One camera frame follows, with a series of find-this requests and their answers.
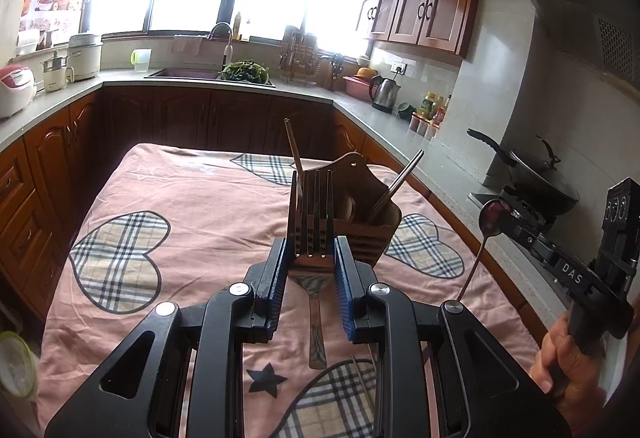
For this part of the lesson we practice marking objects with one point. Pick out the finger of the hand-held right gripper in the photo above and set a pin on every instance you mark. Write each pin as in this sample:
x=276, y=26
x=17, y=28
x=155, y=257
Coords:
x=565, y=265

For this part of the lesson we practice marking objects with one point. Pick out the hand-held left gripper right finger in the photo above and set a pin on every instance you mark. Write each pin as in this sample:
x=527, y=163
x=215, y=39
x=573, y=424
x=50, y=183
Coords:
x=342, y=288

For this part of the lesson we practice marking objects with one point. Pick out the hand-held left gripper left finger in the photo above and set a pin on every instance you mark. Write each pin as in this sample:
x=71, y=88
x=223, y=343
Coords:
x=277, y=278

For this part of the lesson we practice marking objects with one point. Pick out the metal fork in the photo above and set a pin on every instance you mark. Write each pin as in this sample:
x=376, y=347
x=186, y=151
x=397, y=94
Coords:
x=312, y=278

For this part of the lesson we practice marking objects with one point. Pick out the wooden utensil holder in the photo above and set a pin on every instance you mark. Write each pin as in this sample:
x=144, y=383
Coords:
x=365, y=238

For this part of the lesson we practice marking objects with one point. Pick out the metal spoon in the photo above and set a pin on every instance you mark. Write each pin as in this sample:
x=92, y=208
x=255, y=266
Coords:
x=492, y=218

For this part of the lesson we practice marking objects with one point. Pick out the bamboo chopstick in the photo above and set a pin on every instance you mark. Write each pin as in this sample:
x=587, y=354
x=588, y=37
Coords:
x=294, y=146

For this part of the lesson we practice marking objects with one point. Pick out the person's right hand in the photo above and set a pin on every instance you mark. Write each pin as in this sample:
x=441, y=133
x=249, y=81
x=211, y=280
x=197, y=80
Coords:
x=595, y=368

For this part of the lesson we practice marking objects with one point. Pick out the gas stove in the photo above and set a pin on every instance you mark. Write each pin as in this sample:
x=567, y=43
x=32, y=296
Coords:
x=520, y=210

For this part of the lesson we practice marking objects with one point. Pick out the pink plaid-heart blanket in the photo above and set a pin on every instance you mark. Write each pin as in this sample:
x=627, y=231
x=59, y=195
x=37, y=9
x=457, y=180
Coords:
x=200, y=228

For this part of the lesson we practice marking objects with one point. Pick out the black wok with lid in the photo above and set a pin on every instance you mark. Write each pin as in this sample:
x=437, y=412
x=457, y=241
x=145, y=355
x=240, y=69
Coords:
x=540, y=173

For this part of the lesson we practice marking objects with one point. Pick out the seasoning jar set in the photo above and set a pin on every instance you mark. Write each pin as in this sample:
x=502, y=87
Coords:
x=425, y=126

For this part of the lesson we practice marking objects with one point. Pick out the steel electric kettle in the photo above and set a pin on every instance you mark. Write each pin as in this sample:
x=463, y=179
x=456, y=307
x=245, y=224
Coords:
x=386, y=96

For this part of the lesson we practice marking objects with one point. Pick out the pink plastic basin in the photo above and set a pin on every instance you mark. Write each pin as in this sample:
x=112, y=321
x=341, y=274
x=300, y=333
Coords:
x=357, y=88

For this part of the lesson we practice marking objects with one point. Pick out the seasoning bottles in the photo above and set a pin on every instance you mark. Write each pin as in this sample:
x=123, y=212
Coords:
x=432, y=106

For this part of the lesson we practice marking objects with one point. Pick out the green vegetables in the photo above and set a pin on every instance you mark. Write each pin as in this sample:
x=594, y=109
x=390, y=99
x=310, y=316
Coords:
x=247, y=71

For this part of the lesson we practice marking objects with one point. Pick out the knife block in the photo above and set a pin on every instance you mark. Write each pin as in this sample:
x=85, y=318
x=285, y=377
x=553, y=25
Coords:
x=337, y=73

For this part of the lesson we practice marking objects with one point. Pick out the metal dish rack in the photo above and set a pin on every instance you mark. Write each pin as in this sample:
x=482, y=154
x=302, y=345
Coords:
x=299, y=58

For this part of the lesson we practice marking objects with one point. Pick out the kitchen sink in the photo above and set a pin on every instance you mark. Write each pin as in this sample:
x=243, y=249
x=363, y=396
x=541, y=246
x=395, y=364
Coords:
x=180, y=74

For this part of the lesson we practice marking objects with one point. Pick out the kitchen faucet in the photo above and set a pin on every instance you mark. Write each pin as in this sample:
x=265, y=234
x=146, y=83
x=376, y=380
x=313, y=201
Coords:
x=227, y=43

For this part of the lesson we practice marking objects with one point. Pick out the pink cloth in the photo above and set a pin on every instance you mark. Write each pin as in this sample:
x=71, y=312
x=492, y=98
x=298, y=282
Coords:
x=187, y=44

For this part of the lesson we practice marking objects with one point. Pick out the yellow bottle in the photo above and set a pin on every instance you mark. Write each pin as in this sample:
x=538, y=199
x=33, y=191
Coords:
x=237, y=26

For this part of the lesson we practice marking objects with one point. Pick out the translucent measuring jug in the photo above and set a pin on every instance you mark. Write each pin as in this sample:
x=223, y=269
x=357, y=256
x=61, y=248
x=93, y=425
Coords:
x=141, y=61

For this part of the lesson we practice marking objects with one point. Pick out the white round container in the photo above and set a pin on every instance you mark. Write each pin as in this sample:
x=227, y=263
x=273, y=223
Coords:
x=17, y=365

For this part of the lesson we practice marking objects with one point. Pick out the large white cooker pot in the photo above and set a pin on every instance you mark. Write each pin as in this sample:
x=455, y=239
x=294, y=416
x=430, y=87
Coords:
x=85, y=58

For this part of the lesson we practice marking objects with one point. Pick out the small electric steamer pot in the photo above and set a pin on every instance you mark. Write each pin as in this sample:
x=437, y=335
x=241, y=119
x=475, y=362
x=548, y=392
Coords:
x=56, y=73

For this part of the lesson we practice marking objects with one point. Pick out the white rice cooker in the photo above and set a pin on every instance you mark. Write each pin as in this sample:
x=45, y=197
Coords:
x=15, y=93

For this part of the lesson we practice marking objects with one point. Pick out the wall socket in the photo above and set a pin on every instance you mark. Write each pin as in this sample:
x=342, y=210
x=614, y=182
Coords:
x=398, y=67

